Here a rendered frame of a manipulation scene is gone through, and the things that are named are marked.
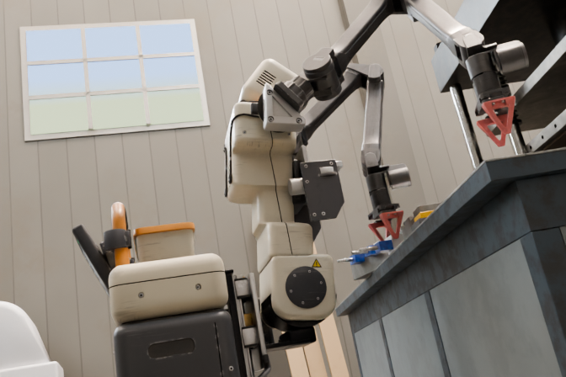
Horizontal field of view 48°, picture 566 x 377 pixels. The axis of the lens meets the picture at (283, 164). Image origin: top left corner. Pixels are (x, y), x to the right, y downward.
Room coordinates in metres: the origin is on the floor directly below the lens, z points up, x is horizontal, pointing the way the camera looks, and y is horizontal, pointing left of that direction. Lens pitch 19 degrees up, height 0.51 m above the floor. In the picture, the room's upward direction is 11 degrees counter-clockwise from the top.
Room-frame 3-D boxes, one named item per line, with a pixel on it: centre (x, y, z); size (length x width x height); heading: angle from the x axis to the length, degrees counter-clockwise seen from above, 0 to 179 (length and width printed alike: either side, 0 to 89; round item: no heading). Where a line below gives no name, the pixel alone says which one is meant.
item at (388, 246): (1.79, -0.23, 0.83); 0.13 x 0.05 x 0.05; 105
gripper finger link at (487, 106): (1.27, -0.48, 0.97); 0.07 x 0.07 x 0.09; 84
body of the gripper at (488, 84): (1.30, -0.48, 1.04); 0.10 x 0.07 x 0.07; 174
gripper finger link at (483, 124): (1.32, -0.48, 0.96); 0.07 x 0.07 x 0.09; 84
